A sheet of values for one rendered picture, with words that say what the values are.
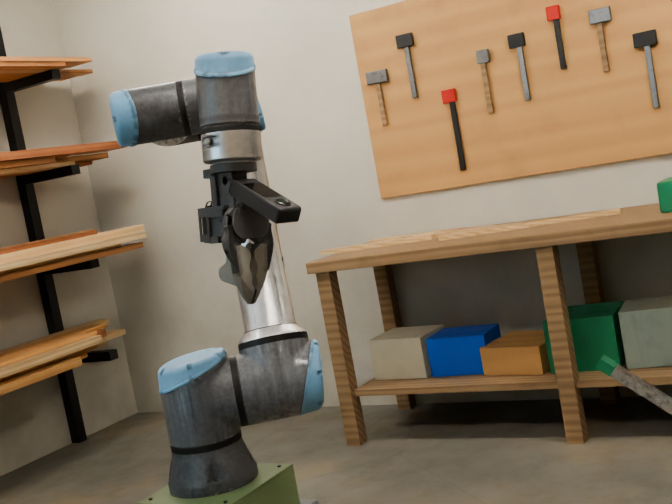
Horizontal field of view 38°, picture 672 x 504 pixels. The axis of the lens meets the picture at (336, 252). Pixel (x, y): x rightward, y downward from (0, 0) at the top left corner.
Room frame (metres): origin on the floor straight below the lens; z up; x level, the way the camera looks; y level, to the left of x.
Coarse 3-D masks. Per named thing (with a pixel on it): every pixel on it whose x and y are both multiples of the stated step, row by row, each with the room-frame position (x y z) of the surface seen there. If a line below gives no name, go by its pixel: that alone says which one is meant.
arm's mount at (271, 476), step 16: (272, 464) 2.04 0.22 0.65; (288, 464) 2.02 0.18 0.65; (256, 480) 1.95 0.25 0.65; (272, 480) 1.95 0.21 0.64; (288, 480) 2.00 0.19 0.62; (160, 496) 1.96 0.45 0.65; (224, 496) 1.88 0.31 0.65; (240, 496) 1.87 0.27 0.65; (256, 496) 1.90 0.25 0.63; (272, 496) 1.94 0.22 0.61; (288, 496) 1.99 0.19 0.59
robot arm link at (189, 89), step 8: (184, 80) 1.58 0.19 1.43; (192, 80) 1.57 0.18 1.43; (184, 88) 1.56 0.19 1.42; (192, 88) 1.56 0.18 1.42; (184, 96) 1.55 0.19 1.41; (192, 96) 1.55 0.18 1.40; (192, 104) 1.55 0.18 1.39; (192, 112) 1.55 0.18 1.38; (192, 120) 1.55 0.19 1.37; (192, 128) 1.56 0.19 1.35
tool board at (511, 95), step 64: (448, 0) 4.49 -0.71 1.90; (512, 0) 4.34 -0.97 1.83; (576, 0) 4.19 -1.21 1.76; (640, 0) 4.06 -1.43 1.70; (384, 64) 4.68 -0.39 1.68; (448, 64) 4.52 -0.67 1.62; (512, 64) 4.36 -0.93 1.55; (576, 64) 4.22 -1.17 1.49; (640, 64) 4.08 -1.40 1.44; (384, 128) 4.71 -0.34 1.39; (448, 128) 4.54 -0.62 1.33; (512, 128) 4.39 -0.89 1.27; (576, 128) 4.24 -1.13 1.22; (640, 128) 4.10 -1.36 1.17; (384, 192) 4.75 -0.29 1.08
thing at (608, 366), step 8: (600, 360) 2.87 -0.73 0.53; (608, 360) 2.89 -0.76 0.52; (600, 368) 2.87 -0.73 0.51; (608, 368) 2.86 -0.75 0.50; (616, 368) 2.86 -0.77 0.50; (624, 368) 2.89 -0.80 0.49; (616, 376) 2.86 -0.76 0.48; (624, 376) 2.84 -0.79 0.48; (632, 376) 2.85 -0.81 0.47; (624, 384) 2.85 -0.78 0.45; (632, 384) 2.83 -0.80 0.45; (640, 384) 2.82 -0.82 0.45; (648, 384) 2.85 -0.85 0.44; (640, 392) 2.82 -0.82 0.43; (648, 392) 2.81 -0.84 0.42; (656, 392) 2.82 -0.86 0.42; (656, 400) 2.80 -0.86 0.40; (664, 400) 2.79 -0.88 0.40; (664, 408) 2.80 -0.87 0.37
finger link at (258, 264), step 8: (248, 248) 1.47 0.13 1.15; (256, 248) 1.45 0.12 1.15; (264, 248) 1.46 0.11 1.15; (256, 256) 1.45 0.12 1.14; (264, 256) 1.46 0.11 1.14; (256, 264) 1.45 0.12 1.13; (264, 264) 1.46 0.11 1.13; (256, 272) 1.44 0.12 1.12; (264, 272) 1.45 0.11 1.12; (256, 280) 1.44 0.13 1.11; (264, 280) 1.45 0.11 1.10; (256, 288) 1.44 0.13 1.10; (256, 296) 1.44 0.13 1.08
